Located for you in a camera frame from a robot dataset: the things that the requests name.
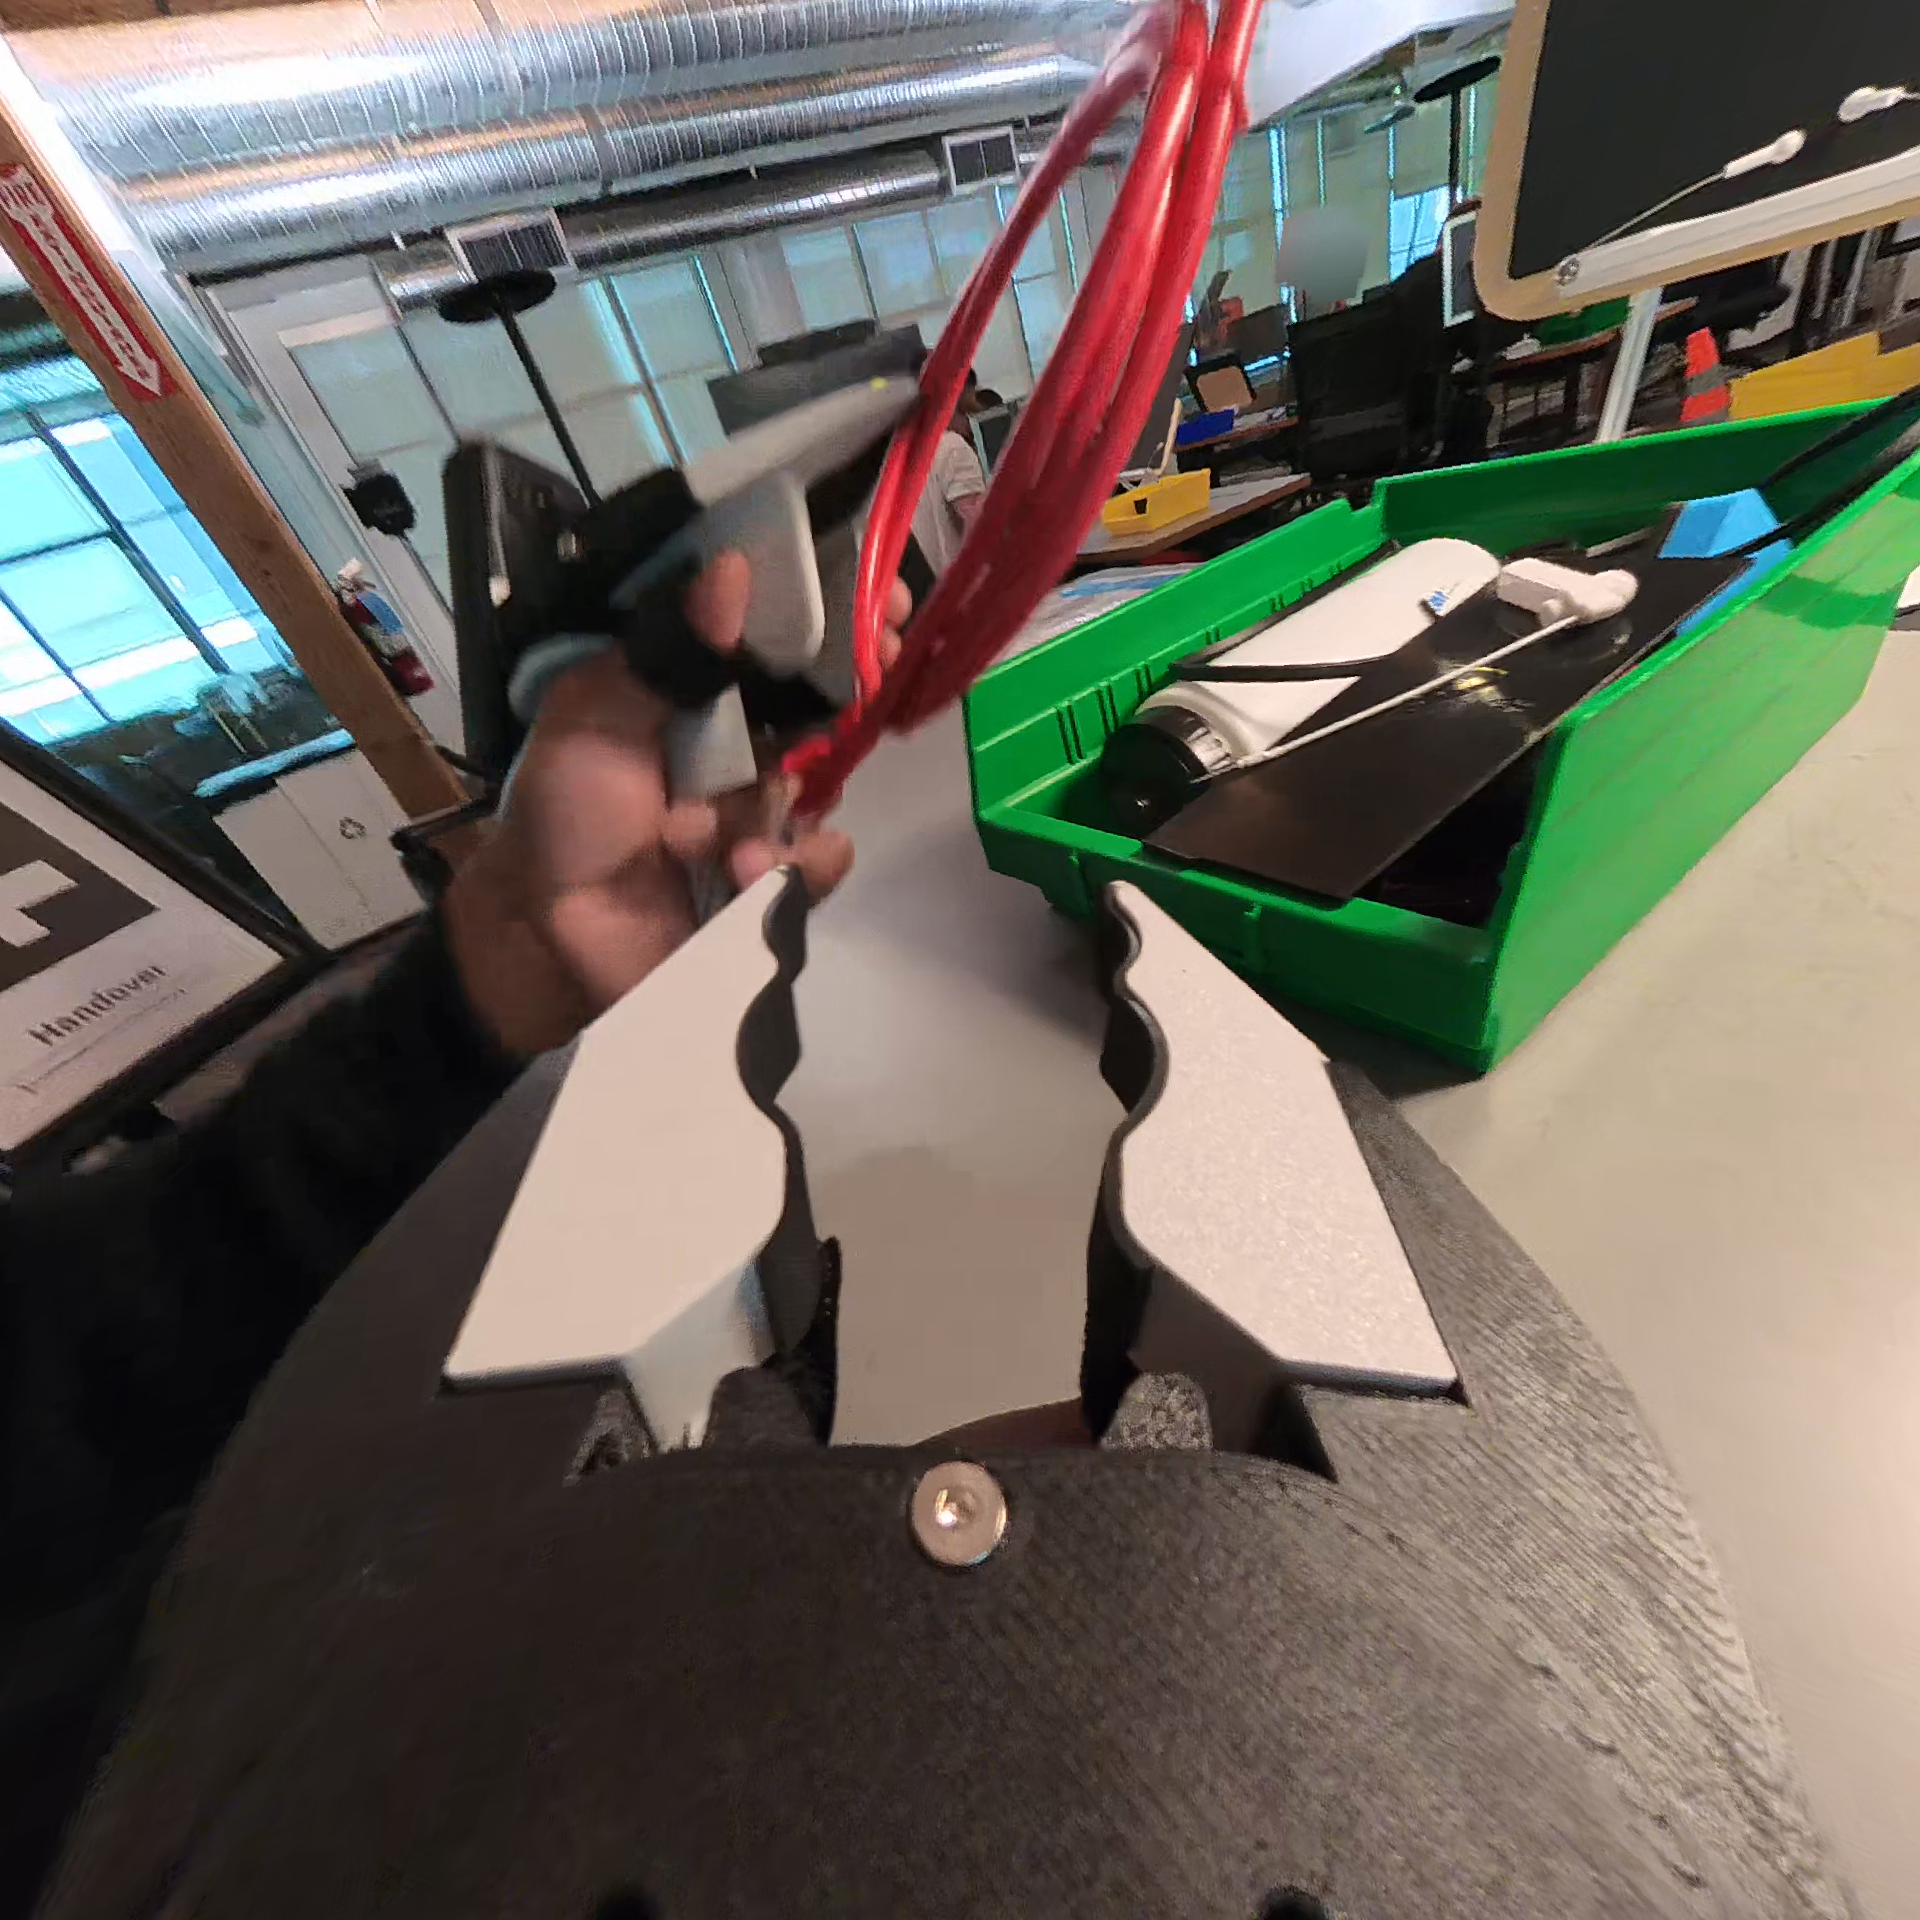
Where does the person's left hand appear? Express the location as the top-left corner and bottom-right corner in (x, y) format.
(443, 548), (919, 1059)

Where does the yellow storage bin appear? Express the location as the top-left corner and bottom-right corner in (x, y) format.
(1724, 332), (1920, 429)

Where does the large silver air duct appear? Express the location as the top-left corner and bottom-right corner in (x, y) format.
(0, 0), (1144, 189)

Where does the black office chair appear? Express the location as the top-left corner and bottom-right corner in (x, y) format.
(1285, 279), (1482, 485)

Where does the red fire extinguisher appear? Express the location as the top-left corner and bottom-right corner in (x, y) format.
(334, 558), (439, 703)

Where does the black monitor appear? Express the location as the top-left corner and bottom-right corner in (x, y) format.
(706, 324), (931, 439)

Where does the wooden post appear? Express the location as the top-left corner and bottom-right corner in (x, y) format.
(0, 59), (470, 822)

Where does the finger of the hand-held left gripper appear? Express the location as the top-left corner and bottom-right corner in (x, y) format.
(661, 698), (759, 801)
(681, 383), (924, 672)

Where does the red network cable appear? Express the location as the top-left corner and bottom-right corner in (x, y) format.
(773, 0), (1270, 822)

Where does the black cable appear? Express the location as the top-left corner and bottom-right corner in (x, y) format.
(1169, 643), (1370, 689)

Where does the slim silver air duct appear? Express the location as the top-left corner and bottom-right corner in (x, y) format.
(151, 147), (970, 290)

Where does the black-framed marker sign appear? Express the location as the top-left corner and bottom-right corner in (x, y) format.
(0, 727), (327, 1162)

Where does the clear bag of papers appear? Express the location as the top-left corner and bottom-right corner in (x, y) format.
(1050, 558), (1208, 611)

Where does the green plastic bin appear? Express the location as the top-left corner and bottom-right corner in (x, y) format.
(960, 398), (1920, 1074)

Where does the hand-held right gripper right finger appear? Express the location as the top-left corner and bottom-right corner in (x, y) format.
(1083, 880), (1464, 1452)

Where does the red arrow sign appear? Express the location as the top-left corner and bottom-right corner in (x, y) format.
(0, 163), (181, 409)

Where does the white cylinder with black cap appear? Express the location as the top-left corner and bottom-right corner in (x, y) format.
(1100, 539), (1503, 838)

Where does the cream-framed black board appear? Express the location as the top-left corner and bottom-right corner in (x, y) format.
(1474, 0), (1920, 320)

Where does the wooden desk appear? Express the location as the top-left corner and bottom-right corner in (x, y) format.
(1074, 475), (1318, 572)

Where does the white cable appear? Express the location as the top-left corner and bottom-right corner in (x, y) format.
(1563, 82), (1920, 283)

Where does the small yellow bin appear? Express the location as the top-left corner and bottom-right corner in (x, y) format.
(1103, 467), (1215, 539)

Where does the white low cabinet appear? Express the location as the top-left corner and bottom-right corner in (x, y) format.
(209, 739), (425, 948)

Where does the black disc-top floor stand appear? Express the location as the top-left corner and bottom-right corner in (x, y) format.
(1413, 56), (1503, 206)
(436, 273), (606, 507)

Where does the black sheet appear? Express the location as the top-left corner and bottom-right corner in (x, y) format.
(1148, 548), (1757, 907)

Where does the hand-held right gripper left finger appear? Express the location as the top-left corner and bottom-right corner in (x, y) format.
(446, 868), (841, 1451)

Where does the blue black sponge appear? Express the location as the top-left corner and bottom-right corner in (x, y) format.
(1656, 487), (1799, 597)

